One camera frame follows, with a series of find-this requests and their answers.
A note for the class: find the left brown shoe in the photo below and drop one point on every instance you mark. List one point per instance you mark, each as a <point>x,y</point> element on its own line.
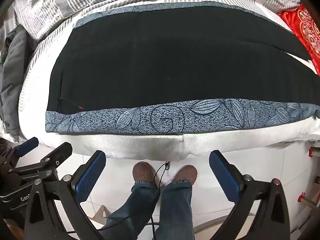
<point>143,172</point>

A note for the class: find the red embroidered pillow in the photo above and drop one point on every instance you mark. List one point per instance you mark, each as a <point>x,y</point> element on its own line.
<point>303,26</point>

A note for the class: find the white mattress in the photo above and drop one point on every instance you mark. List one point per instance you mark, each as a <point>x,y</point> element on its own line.
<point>34,98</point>

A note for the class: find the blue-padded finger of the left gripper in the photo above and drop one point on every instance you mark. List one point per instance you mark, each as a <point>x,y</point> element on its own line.
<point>26,147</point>
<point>55,158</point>

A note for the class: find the dark grey jacket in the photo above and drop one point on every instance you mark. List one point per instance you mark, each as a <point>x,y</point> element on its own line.
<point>15,57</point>

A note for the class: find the right brown shoe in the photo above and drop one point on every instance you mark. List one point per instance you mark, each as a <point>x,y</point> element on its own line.
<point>186,173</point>

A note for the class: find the brown shoe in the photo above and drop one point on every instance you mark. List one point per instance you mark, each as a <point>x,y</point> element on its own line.
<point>186,173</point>
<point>143,172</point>

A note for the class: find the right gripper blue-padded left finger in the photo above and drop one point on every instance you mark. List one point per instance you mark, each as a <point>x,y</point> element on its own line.
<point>42,219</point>

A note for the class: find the left blue jeans leg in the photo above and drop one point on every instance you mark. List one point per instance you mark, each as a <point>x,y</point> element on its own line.
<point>129,220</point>

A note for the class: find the black blanket with blue border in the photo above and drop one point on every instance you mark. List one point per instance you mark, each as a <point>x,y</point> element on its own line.
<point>175,68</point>

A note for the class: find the blue jeans leg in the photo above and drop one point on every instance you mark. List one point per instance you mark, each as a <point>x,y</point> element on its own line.
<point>129,220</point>
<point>176,218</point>

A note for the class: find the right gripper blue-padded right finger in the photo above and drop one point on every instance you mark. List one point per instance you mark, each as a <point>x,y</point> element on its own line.
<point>272,218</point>

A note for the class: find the right blue jeans leg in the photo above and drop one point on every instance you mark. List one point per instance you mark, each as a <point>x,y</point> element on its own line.
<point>176,218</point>

